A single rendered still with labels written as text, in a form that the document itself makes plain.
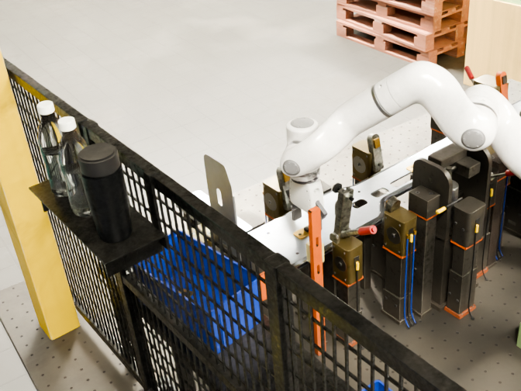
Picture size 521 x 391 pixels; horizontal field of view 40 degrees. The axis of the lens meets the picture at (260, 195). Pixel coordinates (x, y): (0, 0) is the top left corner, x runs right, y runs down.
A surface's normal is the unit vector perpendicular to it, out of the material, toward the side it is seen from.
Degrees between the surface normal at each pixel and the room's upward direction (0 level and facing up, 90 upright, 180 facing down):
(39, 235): 90
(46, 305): 90
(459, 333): 0
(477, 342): 0
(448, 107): 59
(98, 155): 0
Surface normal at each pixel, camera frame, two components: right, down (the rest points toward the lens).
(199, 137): -0.07, -0.84
